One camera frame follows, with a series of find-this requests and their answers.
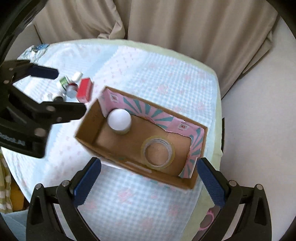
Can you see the small red capped bottle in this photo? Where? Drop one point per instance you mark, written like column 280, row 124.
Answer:
column 71, row 90

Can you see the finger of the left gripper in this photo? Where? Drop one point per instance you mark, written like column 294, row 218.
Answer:
column 51, row 113
column 15, row 70

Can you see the white tube with black cap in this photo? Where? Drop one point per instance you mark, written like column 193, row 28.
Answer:
column 56, row 97

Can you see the blue pink patterned tablecloth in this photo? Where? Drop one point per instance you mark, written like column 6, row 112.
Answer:
column 154, row 83

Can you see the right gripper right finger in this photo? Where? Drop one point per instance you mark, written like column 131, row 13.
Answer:
column 255, row 219

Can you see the white lidded jar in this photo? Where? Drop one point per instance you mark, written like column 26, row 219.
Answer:
column 120, row 121

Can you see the cardboard box with pink lining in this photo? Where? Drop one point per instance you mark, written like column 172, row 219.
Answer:
column 143, row 141

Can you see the red carton box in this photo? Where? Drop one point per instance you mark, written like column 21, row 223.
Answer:
column 84, row 91

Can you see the green labelled jar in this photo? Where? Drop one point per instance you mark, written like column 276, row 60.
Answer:
column 63, row 84

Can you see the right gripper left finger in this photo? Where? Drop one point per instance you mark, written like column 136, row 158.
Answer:
column 42, row 220

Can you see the beige curtain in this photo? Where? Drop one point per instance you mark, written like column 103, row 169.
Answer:
column 228, row 36

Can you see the small white box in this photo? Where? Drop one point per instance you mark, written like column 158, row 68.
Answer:
column 76, row 76

